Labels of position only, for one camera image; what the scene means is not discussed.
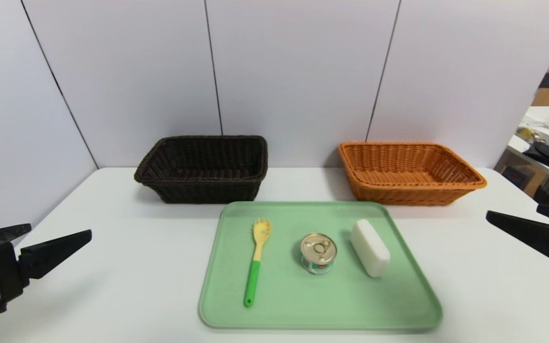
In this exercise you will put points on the white soap bar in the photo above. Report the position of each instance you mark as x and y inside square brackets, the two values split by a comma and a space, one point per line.
[371, 247]

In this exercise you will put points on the white background table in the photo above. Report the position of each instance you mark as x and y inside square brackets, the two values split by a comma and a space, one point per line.
[541, 114]

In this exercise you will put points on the brown box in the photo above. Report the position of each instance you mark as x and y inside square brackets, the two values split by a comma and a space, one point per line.
[532, 183]

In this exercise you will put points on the light green plastic tray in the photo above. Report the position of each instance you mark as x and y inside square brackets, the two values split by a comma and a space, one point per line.
[312, 300]

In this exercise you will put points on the small tin can pull tab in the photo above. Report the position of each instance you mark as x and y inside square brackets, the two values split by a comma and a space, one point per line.
[318, 247]

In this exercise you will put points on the dark brown wicker basket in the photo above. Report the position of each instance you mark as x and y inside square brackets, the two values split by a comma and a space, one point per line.
[208, 190]

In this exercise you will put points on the small black sign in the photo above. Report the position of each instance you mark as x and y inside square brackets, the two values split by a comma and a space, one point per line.
[547, 80]

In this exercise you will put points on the orange wicker basket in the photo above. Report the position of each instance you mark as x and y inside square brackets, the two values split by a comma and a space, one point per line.
[398, 195]

